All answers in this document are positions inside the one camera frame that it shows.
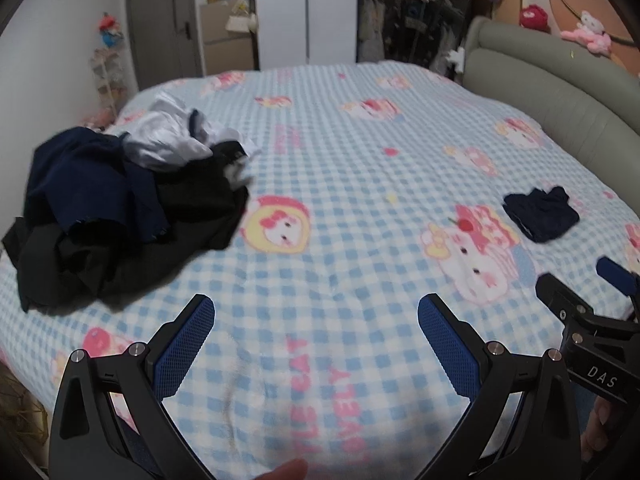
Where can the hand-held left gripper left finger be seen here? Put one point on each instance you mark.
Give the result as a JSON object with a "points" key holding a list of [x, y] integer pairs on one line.
{"points": [[185, 345]]}

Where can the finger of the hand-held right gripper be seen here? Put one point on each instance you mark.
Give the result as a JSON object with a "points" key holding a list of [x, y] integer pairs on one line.
{"points": [[550, 290], [615, 270]]}

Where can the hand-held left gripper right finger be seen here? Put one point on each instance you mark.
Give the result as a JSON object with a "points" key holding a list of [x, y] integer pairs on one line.
{"points": [[447, 345]]}

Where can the open closet with clothes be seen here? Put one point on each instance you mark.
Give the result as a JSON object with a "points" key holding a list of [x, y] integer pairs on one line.
{"points": [[400, 25]]}

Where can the person's right hand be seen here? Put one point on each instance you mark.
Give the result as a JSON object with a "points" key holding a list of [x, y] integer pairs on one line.
{"points": [[597, 425]]}

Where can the person's left hand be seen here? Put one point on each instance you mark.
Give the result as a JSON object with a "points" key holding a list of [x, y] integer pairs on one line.
{"points": [[285, 472]]}

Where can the folded navy garment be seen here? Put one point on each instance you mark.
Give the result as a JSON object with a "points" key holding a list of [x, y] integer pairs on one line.
{"points": [[542, 215]]}

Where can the black garment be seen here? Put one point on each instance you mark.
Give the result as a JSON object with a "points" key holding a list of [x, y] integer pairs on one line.
{"points": [[190, 210]]}

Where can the blue checked printed blanket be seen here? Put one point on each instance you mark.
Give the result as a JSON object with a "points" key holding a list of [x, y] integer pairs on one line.
{"points": [[350, 185]]}

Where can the grey padded headboard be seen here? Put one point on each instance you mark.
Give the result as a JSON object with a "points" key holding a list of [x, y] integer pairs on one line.
{"points": [[550, 85]]}

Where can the white garment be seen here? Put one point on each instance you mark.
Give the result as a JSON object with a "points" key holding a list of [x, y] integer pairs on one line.
{"points": [[165, 145]]}

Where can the pink white plush toy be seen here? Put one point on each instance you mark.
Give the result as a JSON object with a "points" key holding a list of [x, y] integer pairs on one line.
{"points": [[590, 32]]}

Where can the red plush toy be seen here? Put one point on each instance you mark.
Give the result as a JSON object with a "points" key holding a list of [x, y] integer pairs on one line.
{"points": [[534, 17]]}

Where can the white shelf rack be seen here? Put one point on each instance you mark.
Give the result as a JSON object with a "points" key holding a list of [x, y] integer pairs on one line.
{"points": [[107, 80]]}

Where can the beige cabinet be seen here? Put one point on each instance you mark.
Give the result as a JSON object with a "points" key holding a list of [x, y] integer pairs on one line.
{"points": [[225, 50]]}

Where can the grey door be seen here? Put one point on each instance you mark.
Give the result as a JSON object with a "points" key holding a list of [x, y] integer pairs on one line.
{"points": [[155, 25]]}

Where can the white bag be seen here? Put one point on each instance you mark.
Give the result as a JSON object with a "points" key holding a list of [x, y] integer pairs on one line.
{"points": [[242, 22]]}

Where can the white wardrobe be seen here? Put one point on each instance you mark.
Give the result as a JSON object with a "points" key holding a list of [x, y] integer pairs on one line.
{"points": [[305, 10]]}

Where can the colourful wall doll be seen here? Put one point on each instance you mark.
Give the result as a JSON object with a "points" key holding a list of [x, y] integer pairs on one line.
{"points": [[111, 30]]}

